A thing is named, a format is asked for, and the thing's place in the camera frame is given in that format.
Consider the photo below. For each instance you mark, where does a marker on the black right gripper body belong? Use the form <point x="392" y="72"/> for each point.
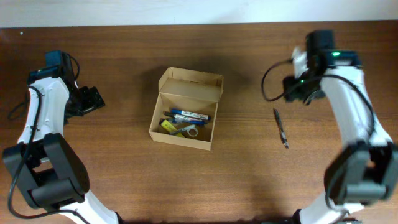
<point x="303" y="86"/>

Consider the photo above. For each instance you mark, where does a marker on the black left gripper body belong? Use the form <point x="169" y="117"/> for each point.
<point x="83" y="101"/>

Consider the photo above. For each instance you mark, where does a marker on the yellow highlighter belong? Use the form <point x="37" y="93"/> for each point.
<point x="169" y="128"/>

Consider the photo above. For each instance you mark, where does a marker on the blue ballpoint pen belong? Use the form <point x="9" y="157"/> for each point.
<point x="179" y="121"/>

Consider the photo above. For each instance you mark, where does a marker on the black whiteboard marker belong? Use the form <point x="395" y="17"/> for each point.
<point x="178" y="116"/>

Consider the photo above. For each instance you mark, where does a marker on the black grey permanent marker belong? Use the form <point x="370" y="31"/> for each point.
<point x="187" y="129"/>

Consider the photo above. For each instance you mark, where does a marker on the brown cardboard box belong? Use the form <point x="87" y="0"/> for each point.
<point x="187" y="90"/>

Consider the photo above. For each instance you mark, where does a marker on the yellow tape roll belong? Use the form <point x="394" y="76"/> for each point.
<point x="199" y="135"/>

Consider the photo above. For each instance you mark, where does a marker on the blue whiteboard marker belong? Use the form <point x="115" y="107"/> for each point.
<point x="191" y="114"/>

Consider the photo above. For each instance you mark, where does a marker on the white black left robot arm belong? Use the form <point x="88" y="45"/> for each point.
<point x="48" y="178"/>

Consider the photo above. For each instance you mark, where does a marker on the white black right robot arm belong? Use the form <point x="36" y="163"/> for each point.
<point x="365" y="172"/>

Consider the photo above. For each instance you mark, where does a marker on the dark mechanical pencil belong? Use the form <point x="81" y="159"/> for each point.
<point x="280" y="127"/>

